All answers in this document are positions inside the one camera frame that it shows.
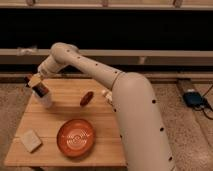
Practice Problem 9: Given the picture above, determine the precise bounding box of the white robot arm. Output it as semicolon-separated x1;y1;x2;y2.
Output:
28;42;177;171

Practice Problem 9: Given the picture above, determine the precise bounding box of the white ceramic cup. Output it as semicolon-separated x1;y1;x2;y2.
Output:
33;90;53;108

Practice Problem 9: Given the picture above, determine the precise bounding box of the dark red oblong object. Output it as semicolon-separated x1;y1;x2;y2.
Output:
80;91;94;107

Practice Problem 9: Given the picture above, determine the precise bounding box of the beige sponge block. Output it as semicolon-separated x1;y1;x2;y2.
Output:
20;130;42;153

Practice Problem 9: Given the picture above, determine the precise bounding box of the wooden table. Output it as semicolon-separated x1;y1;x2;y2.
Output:
4;79;126;167

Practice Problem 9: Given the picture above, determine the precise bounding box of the orange ribbed bowl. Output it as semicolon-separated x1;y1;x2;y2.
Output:
56;119;96;158

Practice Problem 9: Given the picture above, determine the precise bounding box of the small white round object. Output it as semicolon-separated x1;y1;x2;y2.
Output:
102;90;112;100

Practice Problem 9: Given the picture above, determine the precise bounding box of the blue power adapter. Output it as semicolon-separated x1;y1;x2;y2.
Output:
183;89;206;107

